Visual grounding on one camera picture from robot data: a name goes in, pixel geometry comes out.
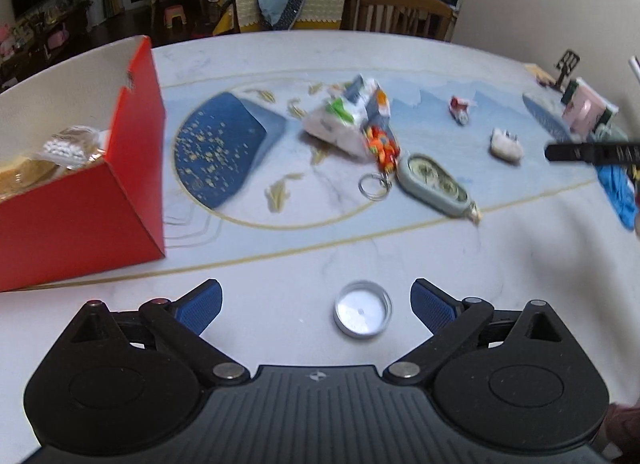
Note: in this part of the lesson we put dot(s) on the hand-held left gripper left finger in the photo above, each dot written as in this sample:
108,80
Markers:
199,305

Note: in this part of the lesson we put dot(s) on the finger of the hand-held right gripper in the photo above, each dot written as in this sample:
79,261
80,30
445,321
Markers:
575,152

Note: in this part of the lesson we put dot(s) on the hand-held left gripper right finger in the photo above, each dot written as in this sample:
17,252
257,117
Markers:
434,305

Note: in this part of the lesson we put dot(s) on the round metal tin lid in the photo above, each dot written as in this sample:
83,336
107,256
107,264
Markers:
362,311

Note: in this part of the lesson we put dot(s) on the red cardboard box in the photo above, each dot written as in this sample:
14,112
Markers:
75,229

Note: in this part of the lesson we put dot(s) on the clear wafer biscuit packet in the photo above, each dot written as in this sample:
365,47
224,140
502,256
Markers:
75,146

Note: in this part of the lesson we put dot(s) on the person's right hand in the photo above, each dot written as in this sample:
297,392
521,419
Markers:
625,431

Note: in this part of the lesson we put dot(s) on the pink mug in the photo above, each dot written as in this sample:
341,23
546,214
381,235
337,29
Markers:
582,111

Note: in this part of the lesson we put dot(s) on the white and dark carton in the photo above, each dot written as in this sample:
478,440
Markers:
607,106

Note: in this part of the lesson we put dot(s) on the blue cloth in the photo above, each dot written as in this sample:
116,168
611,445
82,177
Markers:
620,191

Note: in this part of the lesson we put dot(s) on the small white toy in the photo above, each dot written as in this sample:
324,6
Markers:
506,145

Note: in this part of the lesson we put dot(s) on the black phone stand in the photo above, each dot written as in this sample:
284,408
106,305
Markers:
567,66

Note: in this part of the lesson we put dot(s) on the white rolled tube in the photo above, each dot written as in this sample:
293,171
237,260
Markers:
635,71

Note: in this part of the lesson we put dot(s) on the small red and white packet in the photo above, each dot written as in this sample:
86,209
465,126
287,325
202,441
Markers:
461,110

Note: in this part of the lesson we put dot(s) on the blue printed table mat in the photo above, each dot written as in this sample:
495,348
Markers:
225,149

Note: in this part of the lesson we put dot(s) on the white and green snack bag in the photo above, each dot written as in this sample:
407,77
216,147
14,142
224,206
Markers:
340,119

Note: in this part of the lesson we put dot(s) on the wooden chair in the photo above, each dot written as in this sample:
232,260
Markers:
400,11

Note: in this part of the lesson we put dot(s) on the pink stool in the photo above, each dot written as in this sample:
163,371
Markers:
175,15

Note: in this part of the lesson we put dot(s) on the dark television cabinet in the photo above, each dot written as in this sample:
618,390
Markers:
45,41

